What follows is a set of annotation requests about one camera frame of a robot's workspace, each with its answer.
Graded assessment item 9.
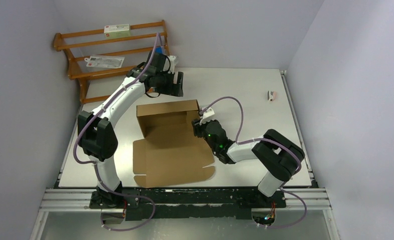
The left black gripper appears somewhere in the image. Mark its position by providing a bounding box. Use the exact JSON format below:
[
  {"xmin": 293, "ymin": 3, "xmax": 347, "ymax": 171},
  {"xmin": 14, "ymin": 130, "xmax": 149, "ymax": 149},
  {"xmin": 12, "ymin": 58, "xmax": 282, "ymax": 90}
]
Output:
[{"xmin": 154, "ymin": 69, "xmax": 184, "ymax": 97}]

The brown cardboard box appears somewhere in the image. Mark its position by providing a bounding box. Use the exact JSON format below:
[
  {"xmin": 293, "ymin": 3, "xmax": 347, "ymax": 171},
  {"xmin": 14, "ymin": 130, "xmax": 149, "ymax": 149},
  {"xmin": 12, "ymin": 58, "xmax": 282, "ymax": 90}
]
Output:
[{"xmin": 133, "ymin": 99, "xmax": 215, "ymax": 188}]

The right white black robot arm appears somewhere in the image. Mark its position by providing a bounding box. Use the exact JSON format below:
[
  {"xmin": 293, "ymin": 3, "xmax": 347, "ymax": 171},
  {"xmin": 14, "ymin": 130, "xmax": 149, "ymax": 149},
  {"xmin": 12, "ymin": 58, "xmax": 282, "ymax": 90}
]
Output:
[{"xmin": 191, "ymin": 119, "xmax": 305, "ymax": 207}]

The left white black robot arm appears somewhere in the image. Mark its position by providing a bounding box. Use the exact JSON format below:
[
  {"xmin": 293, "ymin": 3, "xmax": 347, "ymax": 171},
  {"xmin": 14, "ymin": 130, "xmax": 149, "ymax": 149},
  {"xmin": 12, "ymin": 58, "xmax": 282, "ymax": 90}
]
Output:
[{"xmin": 73, "ymin": 51, "xmax": 183, "ymax": 208}]

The white green box top shelf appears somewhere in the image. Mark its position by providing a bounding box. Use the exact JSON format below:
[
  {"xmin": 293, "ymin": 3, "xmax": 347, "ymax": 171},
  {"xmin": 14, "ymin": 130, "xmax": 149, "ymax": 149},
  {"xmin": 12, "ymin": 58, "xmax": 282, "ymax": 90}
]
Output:
[{"xmin": 104, "ymin": 24, "xmax": 131, "ymax": 39}]

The small blue object on shelf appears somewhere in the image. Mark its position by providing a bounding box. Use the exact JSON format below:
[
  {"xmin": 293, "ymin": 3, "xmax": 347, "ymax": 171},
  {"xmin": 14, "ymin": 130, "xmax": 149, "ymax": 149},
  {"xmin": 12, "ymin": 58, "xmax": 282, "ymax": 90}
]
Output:
[{"xmin": 156, "ymin": 46, "xmax": 166, "ymax": 55}]

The small pink white object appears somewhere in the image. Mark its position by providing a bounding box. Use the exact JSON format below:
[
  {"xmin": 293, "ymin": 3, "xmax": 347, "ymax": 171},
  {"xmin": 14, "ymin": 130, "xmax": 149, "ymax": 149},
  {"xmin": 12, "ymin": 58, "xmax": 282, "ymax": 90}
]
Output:
[{"xmin": 268, "ymin": 91, "xmax": 277, "ymax": 101}]

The orange wooden shelf rack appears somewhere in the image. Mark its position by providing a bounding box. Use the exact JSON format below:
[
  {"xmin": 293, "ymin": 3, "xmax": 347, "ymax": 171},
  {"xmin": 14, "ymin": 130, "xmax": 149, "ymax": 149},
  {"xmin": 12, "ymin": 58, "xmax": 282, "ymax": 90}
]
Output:
[{"xmin": 53, "ymin": 20, "xmax": 170, "ymax": 104}]

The clear plastic package on shelf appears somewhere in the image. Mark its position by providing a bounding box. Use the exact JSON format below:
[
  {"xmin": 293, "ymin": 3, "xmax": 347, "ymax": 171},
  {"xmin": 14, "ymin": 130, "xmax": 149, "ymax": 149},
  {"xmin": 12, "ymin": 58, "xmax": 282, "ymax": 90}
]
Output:
[{"xmin": 84, "ymin": 55, "xmax": 125, "ymax": 69}]

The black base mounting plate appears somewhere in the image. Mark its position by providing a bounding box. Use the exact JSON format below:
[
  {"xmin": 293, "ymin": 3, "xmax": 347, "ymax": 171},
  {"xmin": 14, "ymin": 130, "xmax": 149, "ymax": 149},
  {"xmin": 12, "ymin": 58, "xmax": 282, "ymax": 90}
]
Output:
[{"xmin": 89, "ymin": 186, "xmax": 286, "ymax": 221}]

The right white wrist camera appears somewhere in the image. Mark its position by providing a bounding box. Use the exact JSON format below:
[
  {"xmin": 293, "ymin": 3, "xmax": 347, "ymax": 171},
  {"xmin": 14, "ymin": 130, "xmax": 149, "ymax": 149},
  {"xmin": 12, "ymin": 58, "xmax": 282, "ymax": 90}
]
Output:
[{"xmin": 199, "ymin": 107, "xmax": 215, "ymax": 125}]

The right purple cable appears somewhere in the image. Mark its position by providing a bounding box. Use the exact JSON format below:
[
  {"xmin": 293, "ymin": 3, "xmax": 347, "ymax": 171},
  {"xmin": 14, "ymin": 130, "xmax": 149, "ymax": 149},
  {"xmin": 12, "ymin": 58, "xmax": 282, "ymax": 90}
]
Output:
[{"xmin": 200, "ymin": 96, "xmax": 308, "ymax": 230}]

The aluminium frame rail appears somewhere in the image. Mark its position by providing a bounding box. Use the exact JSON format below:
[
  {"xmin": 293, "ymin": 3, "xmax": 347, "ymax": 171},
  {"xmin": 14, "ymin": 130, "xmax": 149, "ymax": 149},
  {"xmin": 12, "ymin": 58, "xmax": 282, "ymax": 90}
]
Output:
[{"xmin": 30, "ymin": 188, "xmax": 341, "ymax": 240}]

